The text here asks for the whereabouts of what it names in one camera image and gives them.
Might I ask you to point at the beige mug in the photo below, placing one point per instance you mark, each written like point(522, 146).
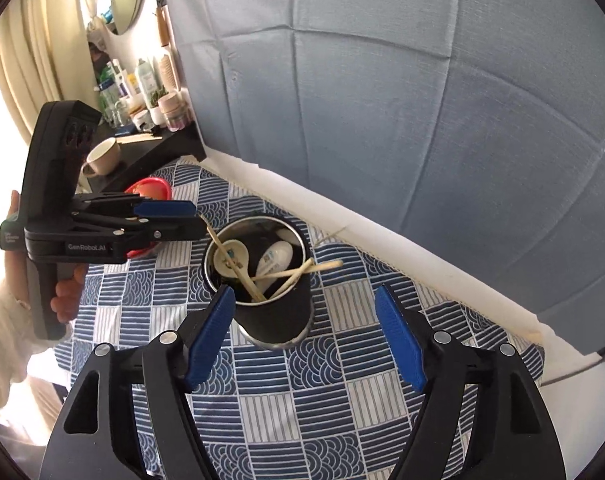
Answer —
point(103, 159)

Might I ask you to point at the blue patterned tablecloth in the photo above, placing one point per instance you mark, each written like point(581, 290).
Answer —
point(333, 407)

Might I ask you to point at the person's left hand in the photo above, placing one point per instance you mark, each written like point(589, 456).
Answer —
point(65, 303)

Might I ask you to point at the black metal utensil holder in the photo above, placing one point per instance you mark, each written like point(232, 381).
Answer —
point(262, 244)

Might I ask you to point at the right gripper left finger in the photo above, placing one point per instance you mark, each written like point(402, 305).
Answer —
point(96, 437)

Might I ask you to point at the cream curtain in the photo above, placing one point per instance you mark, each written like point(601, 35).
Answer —
point(44, 57)

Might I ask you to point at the red fruit basket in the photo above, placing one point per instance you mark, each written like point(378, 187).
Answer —
point(156, 189)

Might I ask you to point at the white pump bottle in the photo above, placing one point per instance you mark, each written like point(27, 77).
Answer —
point(147, 81)

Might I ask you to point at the grey-blue backdrop cloth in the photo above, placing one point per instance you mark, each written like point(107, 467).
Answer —
point(475, 128)

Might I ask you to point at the small potted plant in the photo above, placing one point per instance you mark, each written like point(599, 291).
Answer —
point(158, 117)

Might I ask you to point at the white spoon yellow handle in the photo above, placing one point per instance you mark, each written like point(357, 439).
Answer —
point(275, 259)

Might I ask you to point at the pink lidded jar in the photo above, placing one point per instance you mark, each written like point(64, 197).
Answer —
point(175, 112)

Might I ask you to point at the white spoon pink handle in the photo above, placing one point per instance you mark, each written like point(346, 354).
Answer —
point(233, 255)

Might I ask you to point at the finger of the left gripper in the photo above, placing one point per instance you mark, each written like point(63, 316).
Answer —
point(157, 233)
point(126, 206)

